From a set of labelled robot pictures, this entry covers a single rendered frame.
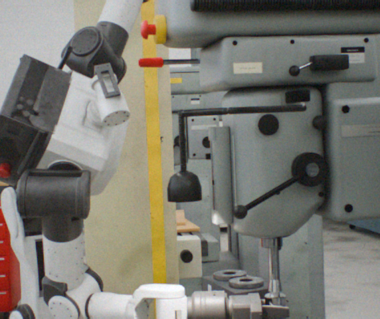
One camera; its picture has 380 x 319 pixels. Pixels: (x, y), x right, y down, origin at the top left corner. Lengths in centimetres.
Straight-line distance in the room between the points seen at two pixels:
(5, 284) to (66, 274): 442
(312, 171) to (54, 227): 57
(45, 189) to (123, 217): 172
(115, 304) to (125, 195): 162
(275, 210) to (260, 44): 34
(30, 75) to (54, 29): 888
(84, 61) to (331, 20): 63
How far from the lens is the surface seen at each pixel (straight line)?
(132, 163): 324
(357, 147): 152
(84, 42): 181
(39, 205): 156
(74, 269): 168
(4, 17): 1063
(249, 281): 188
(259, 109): 136
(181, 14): 143
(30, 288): 200
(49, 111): 167
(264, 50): 145
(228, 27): 143
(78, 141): 164
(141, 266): 331
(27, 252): 195
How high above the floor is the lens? 156
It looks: 3 degrees down
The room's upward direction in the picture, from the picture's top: 2 degrees counter-clockwise
